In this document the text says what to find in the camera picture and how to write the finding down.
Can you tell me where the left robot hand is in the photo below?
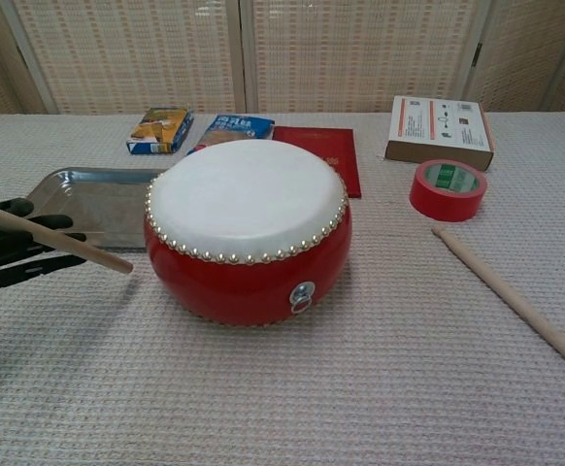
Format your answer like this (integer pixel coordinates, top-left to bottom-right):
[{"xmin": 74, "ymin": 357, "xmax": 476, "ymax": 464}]
[{"xmin": 0, "ymin": 197, "xmax": 88, "ymax": 301}]

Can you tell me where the wooden drumstick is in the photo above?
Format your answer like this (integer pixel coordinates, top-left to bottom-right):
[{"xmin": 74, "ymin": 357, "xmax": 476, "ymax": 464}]
[
  {"xmin": 431, "ymin": 225, "xmax": 565, "ymax": 375},
  {"xmin": 0, "ymin": 200, "xmax": 134, "ymax": 275}
]

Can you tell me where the stainless steel tray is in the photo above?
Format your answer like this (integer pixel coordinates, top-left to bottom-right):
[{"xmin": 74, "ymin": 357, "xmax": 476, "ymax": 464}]
[{"xmin": 19, "ymin": 167, "xmax": 170, "ymax": 252}]

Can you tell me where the red drum with white skin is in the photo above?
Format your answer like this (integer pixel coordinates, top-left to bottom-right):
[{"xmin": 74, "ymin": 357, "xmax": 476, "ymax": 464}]
[{"xmin": 143, "ymin": 138, "xmax": 354, "ymax": 327}]

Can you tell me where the yellow and blue snack box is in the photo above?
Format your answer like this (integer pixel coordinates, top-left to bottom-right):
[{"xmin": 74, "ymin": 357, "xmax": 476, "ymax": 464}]
[{"xmin": 126, "ymin": 107, "xmax": 195, "ymax": 156}]

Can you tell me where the woven folding screen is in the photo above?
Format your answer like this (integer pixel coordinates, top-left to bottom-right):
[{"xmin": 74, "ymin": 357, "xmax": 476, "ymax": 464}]
[{"xmin": 0, "ymin": 0, "xmax": 565, "ymax": 121}]

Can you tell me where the blue snack bag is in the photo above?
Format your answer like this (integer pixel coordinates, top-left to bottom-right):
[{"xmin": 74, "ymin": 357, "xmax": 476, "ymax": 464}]
[{"xmin": 192, "ymin": 114, "xmax": 275, "ymax": 155}]

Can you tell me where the white woven tablecloth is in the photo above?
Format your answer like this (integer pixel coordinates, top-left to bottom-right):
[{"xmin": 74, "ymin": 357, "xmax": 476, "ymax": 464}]
[{"xmin": 0, "ymin": 112, "xmax": 565, "ymax": 466}]

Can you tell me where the red certificate booklet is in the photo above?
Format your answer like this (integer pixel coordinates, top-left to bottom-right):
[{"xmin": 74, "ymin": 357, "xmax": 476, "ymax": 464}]
[{"xmin": 271, "ymin": 124, "xmax": 364, "ymax": 199}]

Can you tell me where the red tape roll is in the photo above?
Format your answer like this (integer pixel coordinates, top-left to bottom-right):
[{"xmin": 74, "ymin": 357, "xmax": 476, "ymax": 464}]
[{"xmin": 409, "ymin": 158, "xmax": 489, "ymax": 223}]

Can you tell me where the cardboard box with white label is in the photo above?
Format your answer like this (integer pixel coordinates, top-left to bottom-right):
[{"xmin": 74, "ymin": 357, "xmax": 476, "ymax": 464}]
[{"xmin": 383, "ymin": 94, "xmax": 496, "ymax": 173}]

